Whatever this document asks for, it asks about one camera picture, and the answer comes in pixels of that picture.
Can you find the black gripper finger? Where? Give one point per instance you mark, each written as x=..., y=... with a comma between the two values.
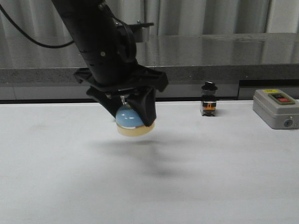
x=112, y=105
x=143, y=102

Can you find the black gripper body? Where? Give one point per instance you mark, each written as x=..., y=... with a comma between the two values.
x=109, y=51

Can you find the blue and cream desk bell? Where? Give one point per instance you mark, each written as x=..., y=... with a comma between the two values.
x=129, y=122

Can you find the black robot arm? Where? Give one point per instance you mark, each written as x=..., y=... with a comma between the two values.
x=85, y=11

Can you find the grey pleated curtain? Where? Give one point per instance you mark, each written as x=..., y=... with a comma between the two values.
x=38, y=18

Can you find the grey stone counter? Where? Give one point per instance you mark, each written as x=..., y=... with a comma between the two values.
x=238, y=64

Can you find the black selector switch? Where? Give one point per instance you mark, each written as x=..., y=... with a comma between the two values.
x=208, y=101

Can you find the grey power switch box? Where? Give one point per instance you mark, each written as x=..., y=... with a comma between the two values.
x=276, y=108

